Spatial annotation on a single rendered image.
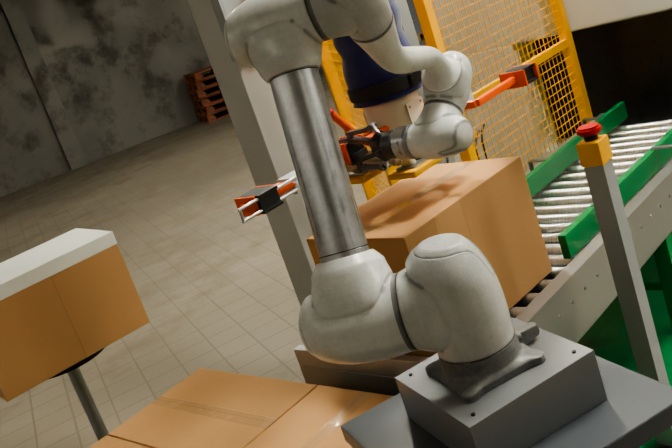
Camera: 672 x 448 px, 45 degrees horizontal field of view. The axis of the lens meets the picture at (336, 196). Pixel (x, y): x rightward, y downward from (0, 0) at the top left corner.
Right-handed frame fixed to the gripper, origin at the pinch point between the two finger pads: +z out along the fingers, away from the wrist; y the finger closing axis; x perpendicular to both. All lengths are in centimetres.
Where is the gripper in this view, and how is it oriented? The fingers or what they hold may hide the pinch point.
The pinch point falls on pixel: (343, 152)
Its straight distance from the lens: 227.4
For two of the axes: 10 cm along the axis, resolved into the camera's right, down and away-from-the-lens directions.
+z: -7.2, 0.7, 6.9
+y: 3.2, 9.2, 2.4
